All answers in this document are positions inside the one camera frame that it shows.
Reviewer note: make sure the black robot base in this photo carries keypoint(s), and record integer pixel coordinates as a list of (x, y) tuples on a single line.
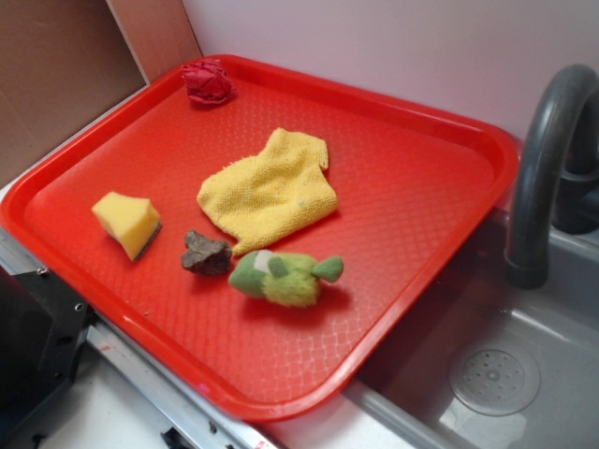
[(44, 323)]

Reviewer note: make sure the green plush animal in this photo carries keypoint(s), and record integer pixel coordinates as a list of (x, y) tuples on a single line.
[(291, 280)]

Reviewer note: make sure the yellow microfiber cloth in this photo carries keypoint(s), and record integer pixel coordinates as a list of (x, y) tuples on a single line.
[(264, 198)]

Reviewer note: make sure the brown rock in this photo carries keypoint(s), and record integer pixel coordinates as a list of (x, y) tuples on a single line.
[(206, 256)]

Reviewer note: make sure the yellow sponge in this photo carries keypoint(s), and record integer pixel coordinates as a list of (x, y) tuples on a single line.
[(132, 221)]

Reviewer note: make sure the crumpled red paper ball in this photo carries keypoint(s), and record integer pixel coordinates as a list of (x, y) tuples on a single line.
[(206, 82)]

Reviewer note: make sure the grey plastic sink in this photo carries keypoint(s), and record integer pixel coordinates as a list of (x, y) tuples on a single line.
[(404, 384)]

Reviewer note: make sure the sink drain strainer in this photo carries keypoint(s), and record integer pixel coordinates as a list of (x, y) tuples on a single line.
[(494, 379)]

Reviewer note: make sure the grey toy faucet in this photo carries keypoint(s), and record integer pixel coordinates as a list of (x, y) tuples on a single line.
[(557, 184)]

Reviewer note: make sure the brown cardboard panel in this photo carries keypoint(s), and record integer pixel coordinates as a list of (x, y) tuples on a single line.
[(66, 63)]

